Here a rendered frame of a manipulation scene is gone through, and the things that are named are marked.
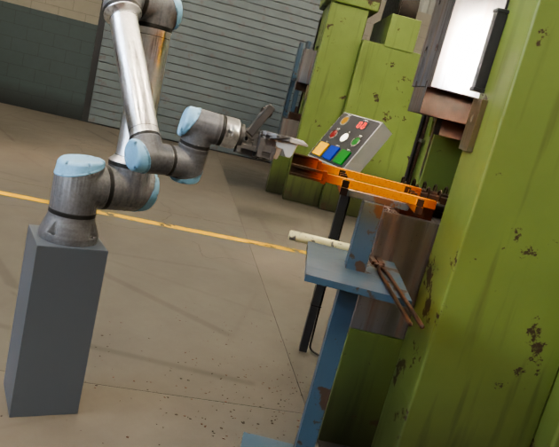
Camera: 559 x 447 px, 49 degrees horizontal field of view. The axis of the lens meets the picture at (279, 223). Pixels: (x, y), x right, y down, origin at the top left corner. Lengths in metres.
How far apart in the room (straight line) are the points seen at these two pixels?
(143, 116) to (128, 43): 0.25
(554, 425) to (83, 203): 1.65
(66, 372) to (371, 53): 5.60
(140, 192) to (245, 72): 8.15
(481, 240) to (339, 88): 5.34
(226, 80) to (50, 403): 8.33
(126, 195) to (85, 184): 0.15
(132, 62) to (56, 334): 0.91
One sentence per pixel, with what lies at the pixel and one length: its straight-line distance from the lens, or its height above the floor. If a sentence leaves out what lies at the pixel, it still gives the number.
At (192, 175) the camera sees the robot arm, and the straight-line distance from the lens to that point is 1.80.
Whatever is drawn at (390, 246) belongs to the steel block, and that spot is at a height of 0.80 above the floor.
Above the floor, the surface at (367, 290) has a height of 0.77.
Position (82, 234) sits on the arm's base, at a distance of 2.05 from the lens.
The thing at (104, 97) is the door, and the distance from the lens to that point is 10.22.
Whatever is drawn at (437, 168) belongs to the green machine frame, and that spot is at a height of 1.08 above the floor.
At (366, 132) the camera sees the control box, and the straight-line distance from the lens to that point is 2.79.
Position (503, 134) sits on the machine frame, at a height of 1.26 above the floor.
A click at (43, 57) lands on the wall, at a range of 10.40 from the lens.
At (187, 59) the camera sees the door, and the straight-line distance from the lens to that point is 10.12.
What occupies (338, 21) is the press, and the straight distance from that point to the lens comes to 7.19.
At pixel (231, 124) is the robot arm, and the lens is 1.78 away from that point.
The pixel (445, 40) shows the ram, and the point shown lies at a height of 1.53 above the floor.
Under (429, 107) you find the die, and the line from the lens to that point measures 2.29.
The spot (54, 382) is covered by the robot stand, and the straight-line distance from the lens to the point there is 2.23.
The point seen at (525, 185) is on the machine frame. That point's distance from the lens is 1.98.
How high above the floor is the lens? 1.23
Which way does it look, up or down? 12 degrees down
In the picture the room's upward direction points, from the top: 14 degrees clockwise
